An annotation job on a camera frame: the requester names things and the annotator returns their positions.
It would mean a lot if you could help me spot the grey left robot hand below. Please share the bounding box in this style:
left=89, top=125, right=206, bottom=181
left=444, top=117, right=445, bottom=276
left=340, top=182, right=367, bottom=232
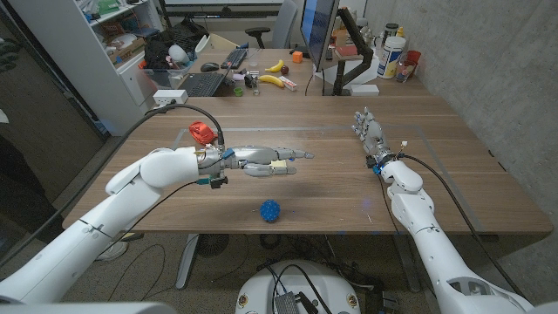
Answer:
left=195, top=145, right=315, bottom=178

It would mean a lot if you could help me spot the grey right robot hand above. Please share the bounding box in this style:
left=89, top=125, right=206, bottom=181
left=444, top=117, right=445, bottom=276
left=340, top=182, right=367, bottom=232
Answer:
left=350, top=106, right=396, bottom=164

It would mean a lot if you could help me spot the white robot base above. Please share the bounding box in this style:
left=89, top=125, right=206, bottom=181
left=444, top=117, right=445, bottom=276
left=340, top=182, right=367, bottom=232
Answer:
left=235, top=260, right=362, bottom=314

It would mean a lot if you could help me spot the blue spiky stress ball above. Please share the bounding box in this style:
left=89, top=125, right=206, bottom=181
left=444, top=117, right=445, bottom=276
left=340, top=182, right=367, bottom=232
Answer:
left=259, top=199, right=282, bottom=223

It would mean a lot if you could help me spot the white flat box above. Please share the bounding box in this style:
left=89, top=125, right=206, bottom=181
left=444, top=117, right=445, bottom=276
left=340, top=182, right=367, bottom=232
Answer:
left=350, top=84, right=380, bottom=97

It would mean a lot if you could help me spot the clear glass cup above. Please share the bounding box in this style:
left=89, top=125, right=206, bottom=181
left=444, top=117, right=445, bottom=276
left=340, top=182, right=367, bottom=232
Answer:
left=395, top=59, right=418, bottom=84

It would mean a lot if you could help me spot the long yellow banana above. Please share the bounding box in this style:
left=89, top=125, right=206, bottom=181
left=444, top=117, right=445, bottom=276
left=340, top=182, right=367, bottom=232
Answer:
left=258, top=74, right=285, bottom=89

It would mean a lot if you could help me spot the red white toothpaste box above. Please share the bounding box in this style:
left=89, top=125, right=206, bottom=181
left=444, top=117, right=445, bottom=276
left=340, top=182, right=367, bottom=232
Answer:
left=277, top=75, right=298, bottom=92

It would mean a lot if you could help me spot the white wipes canister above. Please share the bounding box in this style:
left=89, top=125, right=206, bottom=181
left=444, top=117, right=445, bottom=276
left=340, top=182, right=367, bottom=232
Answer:
left=377, top=36, right=407, bottom=80

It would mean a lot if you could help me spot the black keyboard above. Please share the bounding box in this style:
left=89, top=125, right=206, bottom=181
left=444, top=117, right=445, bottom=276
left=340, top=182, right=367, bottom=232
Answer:
left=178, top=72, right=228, bottom=98
left=220, top=46, right=248, bottom=70

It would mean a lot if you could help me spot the round black floor fan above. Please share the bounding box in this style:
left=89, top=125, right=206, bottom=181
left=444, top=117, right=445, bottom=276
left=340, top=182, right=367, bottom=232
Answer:
left=196, top=234, right=230, bottom=258

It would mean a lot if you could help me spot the white power strip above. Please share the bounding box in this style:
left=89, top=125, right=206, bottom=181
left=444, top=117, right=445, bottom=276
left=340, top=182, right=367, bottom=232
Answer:
left=153, top=89, right=189, bottom=106

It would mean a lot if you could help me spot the dark lidded jar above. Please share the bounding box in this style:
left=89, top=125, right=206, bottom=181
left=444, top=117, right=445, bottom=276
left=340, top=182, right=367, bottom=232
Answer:
left=383, top=23, right=400, bottom=44

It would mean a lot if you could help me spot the black computer monitor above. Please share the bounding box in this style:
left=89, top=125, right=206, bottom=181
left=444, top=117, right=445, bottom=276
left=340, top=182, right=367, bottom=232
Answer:
left=299, top=0, right=340, bottom=73

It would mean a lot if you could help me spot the clear plastic bin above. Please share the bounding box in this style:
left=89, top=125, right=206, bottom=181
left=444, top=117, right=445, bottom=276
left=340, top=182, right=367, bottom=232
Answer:
left=141, top=65, right=193, bottom=91

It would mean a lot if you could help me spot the grey table leg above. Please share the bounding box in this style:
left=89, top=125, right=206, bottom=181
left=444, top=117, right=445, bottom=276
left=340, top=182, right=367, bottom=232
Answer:
left=391, top=235, right=423, bottom=293
left=174, top=233, right=201, bottom=290

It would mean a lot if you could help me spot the grey office chair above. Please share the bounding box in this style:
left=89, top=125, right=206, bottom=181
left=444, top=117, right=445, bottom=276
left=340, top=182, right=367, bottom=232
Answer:
left=244, top=0, right=299, bottom=50

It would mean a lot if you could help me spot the black bag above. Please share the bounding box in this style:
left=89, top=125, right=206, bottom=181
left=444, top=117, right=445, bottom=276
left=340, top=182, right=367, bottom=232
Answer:
left=143, top=17, right=210, bottom=71

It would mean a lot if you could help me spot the cardboard box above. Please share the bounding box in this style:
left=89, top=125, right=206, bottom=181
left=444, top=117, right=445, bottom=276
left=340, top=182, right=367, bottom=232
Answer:
left=107, top=38, right=146, bottom=65

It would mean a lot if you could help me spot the white shoe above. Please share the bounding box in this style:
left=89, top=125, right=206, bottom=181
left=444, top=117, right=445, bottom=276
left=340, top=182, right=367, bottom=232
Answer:
left=94, top=241, right=130, bottom=262

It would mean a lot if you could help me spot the white shelf cabinet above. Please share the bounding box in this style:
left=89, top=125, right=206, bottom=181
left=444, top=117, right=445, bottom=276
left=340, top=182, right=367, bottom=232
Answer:
left=8, top=0, right=165, bottom=137

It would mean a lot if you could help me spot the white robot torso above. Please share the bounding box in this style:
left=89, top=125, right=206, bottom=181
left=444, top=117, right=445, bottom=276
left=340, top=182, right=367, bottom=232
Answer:
left=0, top=301, right=178, bottom=314

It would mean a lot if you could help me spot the person in dark clothes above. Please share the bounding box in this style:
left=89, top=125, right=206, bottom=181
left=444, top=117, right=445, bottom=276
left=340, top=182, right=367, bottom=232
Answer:
left=0, top=37, right=66, bottom=245

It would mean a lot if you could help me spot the orange coiled cord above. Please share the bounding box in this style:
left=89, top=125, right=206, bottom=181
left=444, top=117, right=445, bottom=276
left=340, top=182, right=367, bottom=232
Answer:
left=188, top=120, right=218, bottom=147

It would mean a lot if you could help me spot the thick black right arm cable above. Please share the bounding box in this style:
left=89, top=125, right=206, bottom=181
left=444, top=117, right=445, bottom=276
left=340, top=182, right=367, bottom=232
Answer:
left=398, top=153, right=525, bottom=298

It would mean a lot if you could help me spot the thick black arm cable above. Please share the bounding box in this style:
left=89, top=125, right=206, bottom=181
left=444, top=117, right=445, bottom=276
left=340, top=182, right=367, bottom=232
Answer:
left=398, top=153, right=525, bottom=298
left=0, top=103, right=226, bottom=268

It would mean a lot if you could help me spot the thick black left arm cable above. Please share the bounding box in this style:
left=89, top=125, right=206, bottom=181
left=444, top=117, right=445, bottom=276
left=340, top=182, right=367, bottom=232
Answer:
left=0, top=103, right=226, bottom=268

